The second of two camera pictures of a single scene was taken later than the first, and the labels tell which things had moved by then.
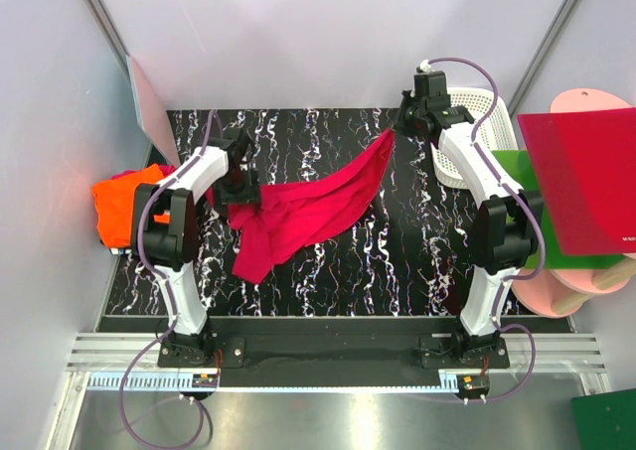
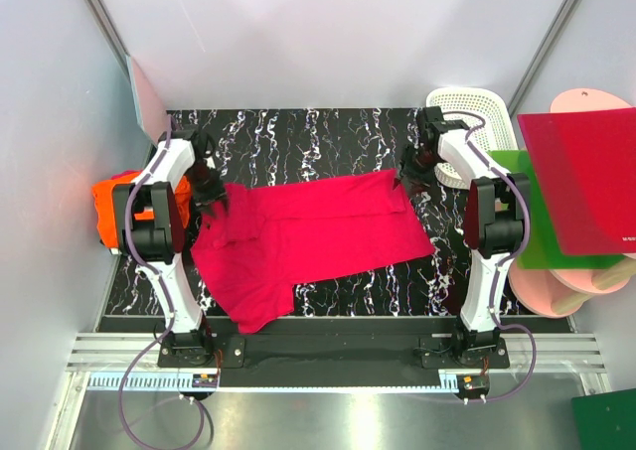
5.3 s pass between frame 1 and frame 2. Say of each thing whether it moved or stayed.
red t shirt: moved
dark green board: stayed
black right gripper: moved
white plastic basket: stayed
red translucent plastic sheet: stayed
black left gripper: moved
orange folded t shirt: stayed
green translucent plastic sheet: stayed
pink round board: stayed
